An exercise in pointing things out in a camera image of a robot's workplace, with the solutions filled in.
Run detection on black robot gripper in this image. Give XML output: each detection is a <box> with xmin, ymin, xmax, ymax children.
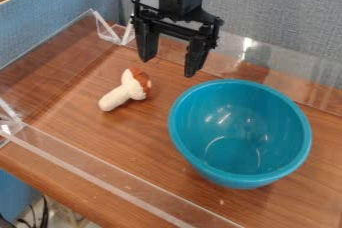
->
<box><xmin>130</xmin><ymin>0</ymin><xmax>223</xmax><ymax>78</ymax></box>

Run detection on toy mushroom brown cap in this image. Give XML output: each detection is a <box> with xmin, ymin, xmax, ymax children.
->
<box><xmin>97</xmin><ymin>67</ymin><xmax>153</xmax><ymax>112</ymax></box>

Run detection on blue plastic bowl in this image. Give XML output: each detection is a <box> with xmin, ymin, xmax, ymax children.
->
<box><xmin>168</xmin><ymin>79</ymin><xmax>312</xmax><ymax>189</ymax></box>

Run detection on clear acrylic back barrier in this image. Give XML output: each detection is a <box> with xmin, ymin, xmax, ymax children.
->
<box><xmin>132</xmin><ymin>21</ymin><xmax>342</xmax><ymax>116</ymax></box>

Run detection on clear acrylic barrier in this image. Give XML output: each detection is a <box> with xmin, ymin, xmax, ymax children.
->
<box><xmin>0</xmin><ymin>98</ymin><xmax>243</xmax><ymax>228</ymax></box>
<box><xmin>132</xmin><ymin>21</ymin><xmax>342</xmax><ymax>116</ymax></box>

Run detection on clear acrylic front barrier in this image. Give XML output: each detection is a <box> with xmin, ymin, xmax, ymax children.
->
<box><xmin>0</xmin><ymin>98</ymin><xmax>243</xmax><ymax>228</ymax></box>

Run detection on clear acrylic corner bracket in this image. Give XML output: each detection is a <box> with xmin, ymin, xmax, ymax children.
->
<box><xmin>93</xmin><ymin>11</ymin><xmax>134</xmax><ymax>46</ymax></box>

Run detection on black cables under table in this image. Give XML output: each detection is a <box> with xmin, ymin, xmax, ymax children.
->
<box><xmin>0</xmin><ymin>195</ymin><xmax>50</xmax><ymax>228</ymax></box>

